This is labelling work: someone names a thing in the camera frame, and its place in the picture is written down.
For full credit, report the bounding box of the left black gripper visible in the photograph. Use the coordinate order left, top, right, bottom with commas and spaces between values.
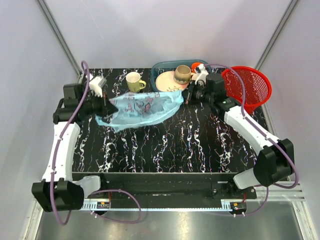
81, 91, 120, 118

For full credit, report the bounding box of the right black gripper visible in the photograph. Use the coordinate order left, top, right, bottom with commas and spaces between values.
175, 80, 214, 106

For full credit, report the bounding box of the light blue plastic trash bag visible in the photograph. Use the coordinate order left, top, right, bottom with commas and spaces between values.
95, 90, 184, 133

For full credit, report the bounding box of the red mesh trash bin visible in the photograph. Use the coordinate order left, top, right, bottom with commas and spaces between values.
221, 66, 272, 114

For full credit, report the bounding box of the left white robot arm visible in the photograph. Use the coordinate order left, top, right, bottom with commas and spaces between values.
31, 82, 118, 212

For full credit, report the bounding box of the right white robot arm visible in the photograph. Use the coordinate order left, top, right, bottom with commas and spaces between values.
182, 73, 299, 199

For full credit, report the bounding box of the beige brown ceramic cup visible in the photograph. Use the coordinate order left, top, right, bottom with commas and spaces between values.
174, 65, 192, 84

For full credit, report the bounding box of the orange plastic cup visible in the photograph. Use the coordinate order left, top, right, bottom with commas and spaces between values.
191, 62, 208, 75

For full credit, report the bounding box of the cream floral plate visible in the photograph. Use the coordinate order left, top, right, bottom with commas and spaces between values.
155, 71, 188, 92

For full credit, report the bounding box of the yellow-green ceramic mug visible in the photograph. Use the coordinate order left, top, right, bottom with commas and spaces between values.
125, 71, 147, 93

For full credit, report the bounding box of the teal plastic dish tub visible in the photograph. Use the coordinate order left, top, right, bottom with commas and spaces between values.
150, 59, 207, 92

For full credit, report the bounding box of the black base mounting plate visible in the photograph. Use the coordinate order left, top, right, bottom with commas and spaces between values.
83, 172, 257, 212

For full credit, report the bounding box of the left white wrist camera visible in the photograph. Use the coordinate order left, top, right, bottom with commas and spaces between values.
89, 75, 106, 98

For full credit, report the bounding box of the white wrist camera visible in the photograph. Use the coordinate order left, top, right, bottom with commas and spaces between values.
89, 75, 106, 98
191, 63, 209, 87

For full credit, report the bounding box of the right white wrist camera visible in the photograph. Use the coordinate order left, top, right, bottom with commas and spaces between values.
191, 63, 209, 87

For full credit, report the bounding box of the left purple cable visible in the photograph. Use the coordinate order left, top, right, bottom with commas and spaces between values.
49, 59, 91, 226

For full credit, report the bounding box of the left aluminium frame post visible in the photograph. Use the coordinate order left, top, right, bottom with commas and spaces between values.
35, 0, 82, 77

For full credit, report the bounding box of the aluminium frame post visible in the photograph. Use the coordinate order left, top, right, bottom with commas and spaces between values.
35, 0, 82, 77
255, 0, 300, 71

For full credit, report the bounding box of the right aluminium frame post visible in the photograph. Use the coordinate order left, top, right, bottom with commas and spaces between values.
255, 0, 300, 71

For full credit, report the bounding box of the aluminium front rail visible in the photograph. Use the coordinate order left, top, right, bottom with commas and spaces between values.
72, 185, 305, 214

